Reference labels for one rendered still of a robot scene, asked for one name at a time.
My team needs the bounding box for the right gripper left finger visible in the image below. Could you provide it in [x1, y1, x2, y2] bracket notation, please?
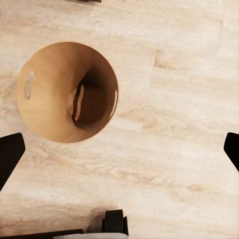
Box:
[0, 132, 25, 191]

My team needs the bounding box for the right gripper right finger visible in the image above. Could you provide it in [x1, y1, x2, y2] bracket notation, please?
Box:
[224, 132, 239, 172]

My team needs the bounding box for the trash can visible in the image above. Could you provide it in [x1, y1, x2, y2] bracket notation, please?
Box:
[16, 41, 120, 144]

